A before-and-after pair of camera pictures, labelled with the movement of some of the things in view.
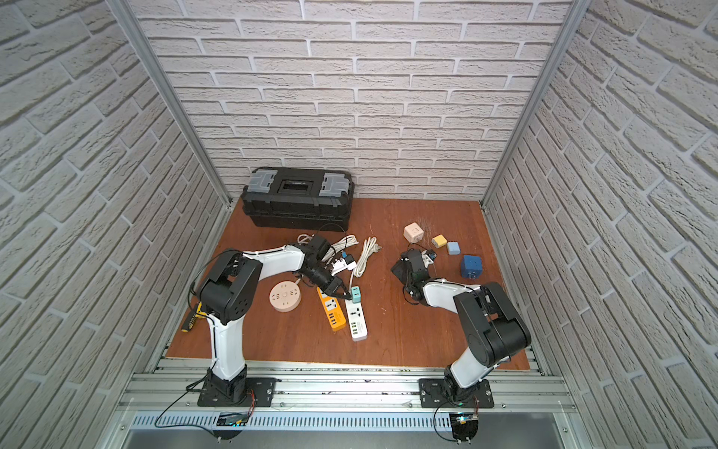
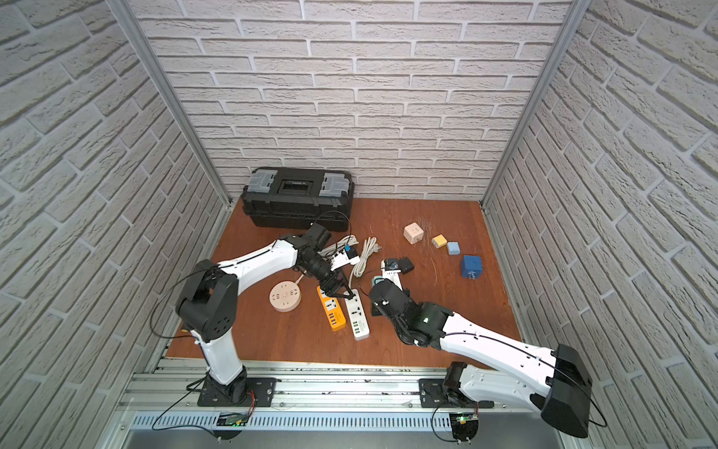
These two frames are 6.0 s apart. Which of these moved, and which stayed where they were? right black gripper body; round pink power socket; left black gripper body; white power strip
Moved: right black gripper body
Stayed: left black gripper body; round pink power socket; white power strip
